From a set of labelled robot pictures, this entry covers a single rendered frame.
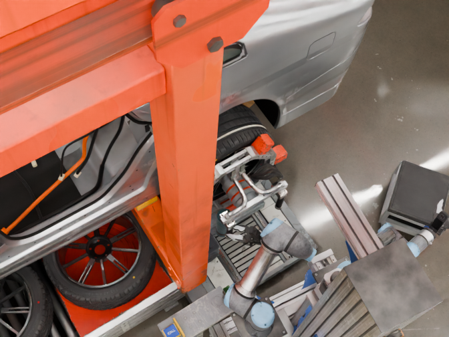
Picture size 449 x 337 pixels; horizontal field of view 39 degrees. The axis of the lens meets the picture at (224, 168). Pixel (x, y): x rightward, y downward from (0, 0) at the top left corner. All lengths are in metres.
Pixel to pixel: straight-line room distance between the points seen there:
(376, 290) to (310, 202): 2.34
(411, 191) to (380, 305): 2.20
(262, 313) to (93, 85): 1.80
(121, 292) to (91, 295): 0.17
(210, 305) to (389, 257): 1.69
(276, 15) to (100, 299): 1.86
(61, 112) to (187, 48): 0.37
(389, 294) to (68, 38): 1.37
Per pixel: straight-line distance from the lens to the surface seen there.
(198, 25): 1.40
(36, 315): 3.77
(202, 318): 3.71
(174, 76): 1.62
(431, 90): 5.20
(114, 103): 1.64
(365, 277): 2.21
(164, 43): 1.37
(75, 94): 1.62
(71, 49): 1.37
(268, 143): 3.34
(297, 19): 3.09
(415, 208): 4.29
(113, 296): 3.72
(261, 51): 3.01
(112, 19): 1.40
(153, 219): 3.65
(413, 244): 3.17
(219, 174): 3.27
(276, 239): 2.95
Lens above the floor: 4.08
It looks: 64 degrees down
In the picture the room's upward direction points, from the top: 6 degrees clockwise
